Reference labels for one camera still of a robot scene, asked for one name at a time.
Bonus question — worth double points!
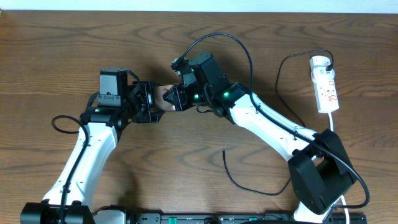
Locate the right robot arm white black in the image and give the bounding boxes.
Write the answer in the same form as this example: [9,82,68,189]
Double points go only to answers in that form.
[164,52,356,223]

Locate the white power strip cord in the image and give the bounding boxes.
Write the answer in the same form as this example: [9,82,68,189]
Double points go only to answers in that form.
[327,112,350,224]

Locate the black charger cable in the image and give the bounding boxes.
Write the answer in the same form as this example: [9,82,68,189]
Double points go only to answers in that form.
[221,49,335,197]

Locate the smartphone with bronze screen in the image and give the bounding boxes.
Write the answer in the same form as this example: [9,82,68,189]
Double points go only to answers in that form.
[152,83,181,111]

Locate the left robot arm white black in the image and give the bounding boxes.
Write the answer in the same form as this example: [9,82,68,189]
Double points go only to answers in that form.
[20,68,161,223]

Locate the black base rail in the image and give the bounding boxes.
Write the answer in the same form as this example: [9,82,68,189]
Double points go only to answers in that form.
[90,212,368,224]

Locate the white power strip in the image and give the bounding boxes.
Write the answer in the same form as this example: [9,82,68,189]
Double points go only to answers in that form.
[310,55,339,114]

